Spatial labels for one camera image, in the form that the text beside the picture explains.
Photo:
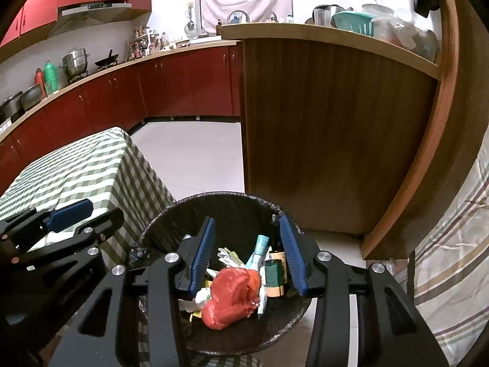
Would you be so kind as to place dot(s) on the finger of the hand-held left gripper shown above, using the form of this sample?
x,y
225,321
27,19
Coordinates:
x,y
99,225
70,213

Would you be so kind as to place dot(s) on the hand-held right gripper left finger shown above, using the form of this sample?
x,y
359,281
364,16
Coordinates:
x,y
202,256

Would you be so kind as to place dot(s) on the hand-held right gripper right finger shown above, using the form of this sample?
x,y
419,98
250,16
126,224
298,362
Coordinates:
x,y
293,256

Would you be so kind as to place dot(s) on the brown bottle orange label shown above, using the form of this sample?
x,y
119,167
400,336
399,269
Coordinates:
x,y
280,256

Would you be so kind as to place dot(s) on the small bottle green label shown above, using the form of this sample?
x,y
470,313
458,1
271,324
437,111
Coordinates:
x,y
273,277

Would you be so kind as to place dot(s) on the white tube teal cap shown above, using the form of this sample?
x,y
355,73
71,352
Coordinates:
x,y
259,250

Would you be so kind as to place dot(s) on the small orange plastic bag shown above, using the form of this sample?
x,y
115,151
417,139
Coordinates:
x,y
255,282

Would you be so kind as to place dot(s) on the large red plastic bag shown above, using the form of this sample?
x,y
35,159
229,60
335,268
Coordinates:
x,y
229,298

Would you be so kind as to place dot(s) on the black trash bin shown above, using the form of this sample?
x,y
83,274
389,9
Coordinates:
x,y
237,218

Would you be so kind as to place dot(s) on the small white tube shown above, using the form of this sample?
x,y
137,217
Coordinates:
x,y
261,300

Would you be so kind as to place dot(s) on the green checked tablecloth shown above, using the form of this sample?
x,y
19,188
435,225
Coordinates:
x,y
76,168

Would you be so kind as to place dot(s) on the dark lidded pot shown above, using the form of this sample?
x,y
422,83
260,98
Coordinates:
x,y
9,107

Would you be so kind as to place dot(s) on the metal bowl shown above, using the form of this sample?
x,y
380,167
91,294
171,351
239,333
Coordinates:
x,y
31,96

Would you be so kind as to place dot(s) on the wooden counter cabinet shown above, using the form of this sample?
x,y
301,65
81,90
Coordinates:
x,y
336,130

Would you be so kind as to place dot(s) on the red thermos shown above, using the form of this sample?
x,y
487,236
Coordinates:
x,y
39,82

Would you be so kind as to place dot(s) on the green thermos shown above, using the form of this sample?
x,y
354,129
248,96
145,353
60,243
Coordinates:
x,y
51,78

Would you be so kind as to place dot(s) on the steel steamer pot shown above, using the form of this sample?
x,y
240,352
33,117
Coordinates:
x,y
75,63

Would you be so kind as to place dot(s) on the black wok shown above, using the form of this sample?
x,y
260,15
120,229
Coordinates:
x,y
107,61

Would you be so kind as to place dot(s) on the red-brown base cabinets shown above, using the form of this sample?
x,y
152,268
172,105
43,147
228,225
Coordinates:
x,y
172,84

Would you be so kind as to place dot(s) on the striped cloth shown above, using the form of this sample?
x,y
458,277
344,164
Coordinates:
x,y
454,267

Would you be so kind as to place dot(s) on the rack of seasoning bottles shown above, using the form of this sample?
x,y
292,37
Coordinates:
x,y
147,42

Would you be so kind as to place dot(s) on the range hood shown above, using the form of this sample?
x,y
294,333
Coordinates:
x,y
95,9

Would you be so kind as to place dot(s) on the hanging strainer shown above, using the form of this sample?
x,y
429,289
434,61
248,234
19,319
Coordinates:
x,y
190,26

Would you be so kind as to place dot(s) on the brown glass bottle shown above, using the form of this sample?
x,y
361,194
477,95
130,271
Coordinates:
x,y
218,28

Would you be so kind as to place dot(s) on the small steel tap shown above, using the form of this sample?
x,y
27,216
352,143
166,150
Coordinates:
x,y
272,17

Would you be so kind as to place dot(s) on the teal plastic basket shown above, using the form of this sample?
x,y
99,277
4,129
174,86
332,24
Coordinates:
x,y
353,23

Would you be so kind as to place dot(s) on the curved sink faucet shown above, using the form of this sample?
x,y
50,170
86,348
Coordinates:
x,y
238,13

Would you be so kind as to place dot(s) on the clear plastic containers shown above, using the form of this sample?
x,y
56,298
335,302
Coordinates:
x,y
408,38

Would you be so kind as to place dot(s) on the pink curtain cloth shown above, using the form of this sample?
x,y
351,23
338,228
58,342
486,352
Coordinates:
x,y
246,2

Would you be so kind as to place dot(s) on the white dishes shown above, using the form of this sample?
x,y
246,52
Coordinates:
x,y
376,9

